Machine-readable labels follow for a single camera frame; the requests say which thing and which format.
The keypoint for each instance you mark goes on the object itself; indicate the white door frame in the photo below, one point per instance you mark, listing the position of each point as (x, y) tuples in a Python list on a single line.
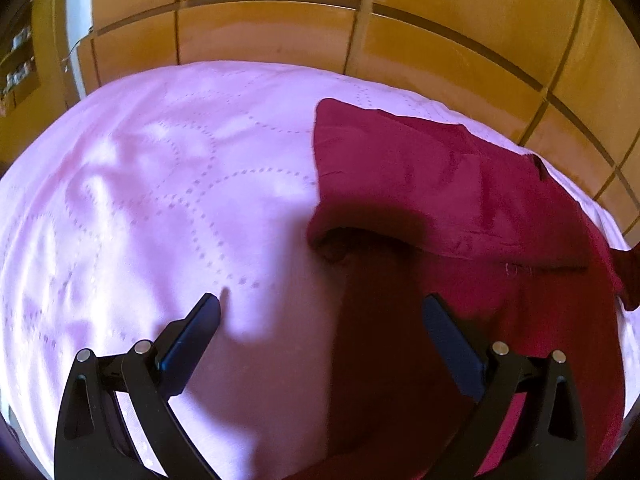
[(77, 20)]

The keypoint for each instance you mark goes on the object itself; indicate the wooden wall shelf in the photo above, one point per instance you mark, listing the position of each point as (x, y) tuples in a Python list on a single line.
[(20, 70)]

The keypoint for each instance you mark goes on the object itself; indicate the dark red garment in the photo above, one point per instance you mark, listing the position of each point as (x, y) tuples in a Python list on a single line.
[(425, 185)]

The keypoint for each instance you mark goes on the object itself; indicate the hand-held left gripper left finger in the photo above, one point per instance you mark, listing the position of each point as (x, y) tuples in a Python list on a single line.
[(187, 350)]

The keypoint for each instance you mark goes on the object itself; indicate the pink quilted bedspread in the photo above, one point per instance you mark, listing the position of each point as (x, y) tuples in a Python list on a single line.
[(150, 210)]

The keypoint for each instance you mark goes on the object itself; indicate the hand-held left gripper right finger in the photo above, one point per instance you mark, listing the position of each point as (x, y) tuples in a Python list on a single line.
[(450, 340)]

